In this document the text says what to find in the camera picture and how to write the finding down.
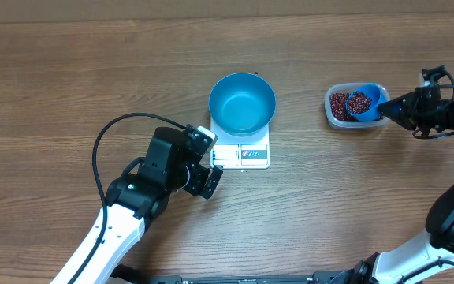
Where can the teal metal bowl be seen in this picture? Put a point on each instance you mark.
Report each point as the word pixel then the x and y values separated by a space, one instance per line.
pixel 242 104

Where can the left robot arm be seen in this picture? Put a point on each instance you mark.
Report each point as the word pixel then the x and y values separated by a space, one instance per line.
pixel 136 198

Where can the clear plastic container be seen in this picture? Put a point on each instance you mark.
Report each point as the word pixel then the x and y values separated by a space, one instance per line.
pixel 348 125

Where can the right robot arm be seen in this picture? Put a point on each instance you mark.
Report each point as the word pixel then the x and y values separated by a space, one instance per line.
pixel 428 253

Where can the red adzuki beans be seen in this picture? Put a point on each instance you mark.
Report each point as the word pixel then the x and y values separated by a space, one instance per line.
pixel 338 107

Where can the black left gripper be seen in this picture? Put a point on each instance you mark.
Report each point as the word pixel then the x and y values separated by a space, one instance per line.
pixel 197 186

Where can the white digital kitchen scale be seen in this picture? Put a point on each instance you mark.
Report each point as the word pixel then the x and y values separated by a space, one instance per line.
pixel 240 152

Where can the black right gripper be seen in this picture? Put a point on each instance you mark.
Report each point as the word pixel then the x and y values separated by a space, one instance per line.
pixel 407 116

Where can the blue plastic measuring scoop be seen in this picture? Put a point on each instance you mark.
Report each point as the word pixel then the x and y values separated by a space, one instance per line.
pixel 374 92

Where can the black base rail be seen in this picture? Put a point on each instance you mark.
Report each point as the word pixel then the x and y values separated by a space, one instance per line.
pixel 131 275

